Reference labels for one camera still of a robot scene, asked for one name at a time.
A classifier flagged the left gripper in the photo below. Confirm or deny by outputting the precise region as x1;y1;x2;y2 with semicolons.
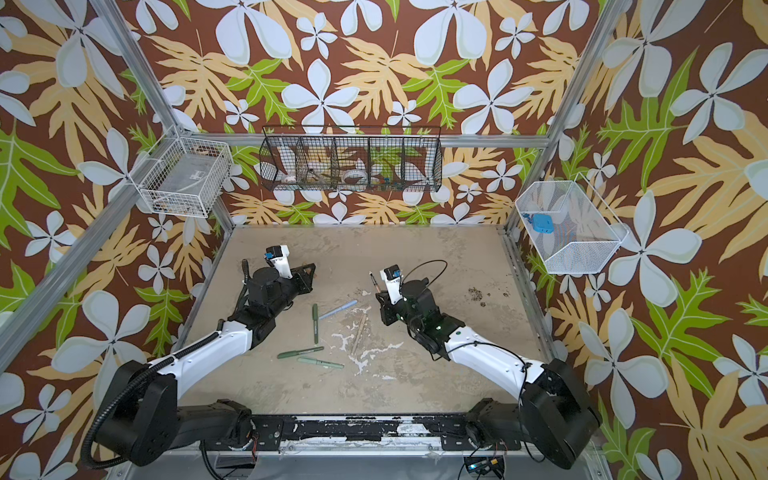
269;261;314;321

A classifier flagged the beige pen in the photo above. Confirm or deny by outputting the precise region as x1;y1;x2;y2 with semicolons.
349;315;368;358

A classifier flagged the brown pen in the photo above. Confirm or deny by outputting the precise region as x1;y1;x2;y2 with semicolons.
369;271;381;294

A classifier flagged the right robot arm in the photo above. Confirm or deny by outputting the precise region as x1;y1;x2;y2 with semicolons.
375;279;601;469

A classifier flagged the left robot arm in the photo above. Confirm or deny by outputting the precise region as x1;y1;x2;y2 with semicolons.
80;263;316;470

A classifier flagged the light blue pen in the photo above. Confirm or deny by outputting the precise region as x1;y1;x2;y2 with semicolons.
318;299;358;320

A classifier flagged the dark green pen lower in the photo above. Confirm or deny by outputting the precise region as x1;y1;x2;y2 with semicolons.
276;346;325;360

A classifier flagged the light green pen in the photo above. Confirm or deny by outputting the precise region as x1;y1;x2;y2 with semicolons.
297;357;345;369

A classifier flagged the blue object in basket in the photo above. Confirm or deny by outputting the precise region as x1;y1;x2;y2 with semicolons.
523;213;555;234

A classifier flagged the white mesh basket right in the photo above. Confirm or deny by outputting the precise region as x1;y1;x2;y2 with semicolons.
515;174;629;276

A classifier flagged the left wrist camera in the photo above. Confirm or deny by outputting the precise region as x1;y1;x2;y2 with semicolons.
265;245;293;279

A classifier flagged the black wire basket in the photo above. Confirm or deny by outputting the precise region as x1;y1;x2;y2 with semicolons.
256;125;444;192

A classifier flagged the white wire basket left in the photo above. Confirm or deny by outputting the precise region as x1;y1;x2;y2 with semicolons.
132;135;233;218

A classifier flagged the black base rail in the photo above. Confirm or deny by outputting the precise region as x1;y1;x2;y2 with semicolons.
203;412;523;452

